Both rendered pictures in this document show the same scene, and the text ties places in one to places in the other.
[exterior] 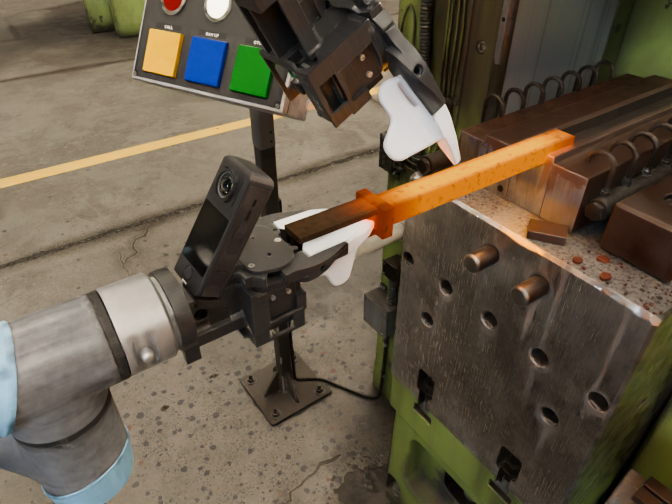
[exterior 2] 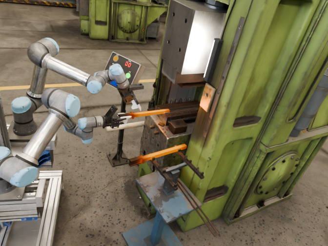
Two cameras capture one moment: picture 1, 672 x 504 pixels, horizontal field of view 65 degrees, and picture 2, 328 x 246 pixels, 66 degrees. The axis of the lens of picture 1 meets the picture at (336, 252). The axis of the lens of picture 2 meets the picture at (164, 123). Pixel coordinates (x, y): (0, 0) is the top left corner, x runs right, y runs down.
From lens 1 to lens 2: 133 cm
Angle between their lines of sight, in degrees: 4
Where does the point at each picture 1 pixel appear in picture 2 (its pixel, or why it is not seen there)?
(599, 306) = (163, 135)
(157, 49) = not seen: hidden behind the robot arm
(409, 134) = (134, 106)
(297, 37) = (123, 94)
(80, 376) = (92, 125)
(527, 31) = (174, 89)
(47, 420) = (87, 129)
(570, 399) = not seen: hidden behind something
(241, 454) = (103, 171)
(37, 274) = not seen: hidden behind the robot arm
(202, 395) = (95, 156)
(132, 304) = (99, 118)
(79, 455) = (88, 134)
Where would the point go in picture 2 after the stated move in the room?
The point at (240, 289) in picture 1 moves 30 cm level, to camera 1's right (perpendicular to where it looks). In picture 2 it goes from (111, 120) to (153, 129)
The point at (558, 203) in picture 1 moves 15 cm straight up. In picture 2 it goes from (164, 120) to (168, 103)
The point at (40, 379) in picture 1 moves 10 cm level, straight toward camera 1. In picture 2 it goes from (88, 124) to (94, 132)
